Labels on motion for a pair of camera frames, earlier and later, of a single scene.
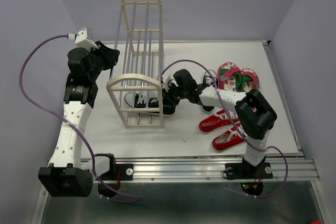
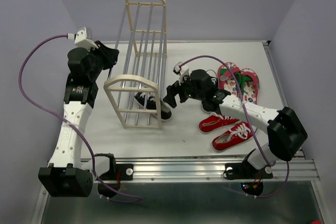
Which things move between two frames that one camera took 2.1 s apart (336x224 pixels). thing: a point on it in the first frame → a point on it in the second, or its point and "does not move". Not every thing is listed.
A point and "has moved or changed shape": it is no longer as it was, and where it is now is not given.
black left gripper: x=111 y=55 does not move
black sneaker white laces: x=154 y=104 has moved or changed shape
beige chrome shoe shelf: x=135 y=87 does not move
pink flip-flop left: x=229 y=76 does not move
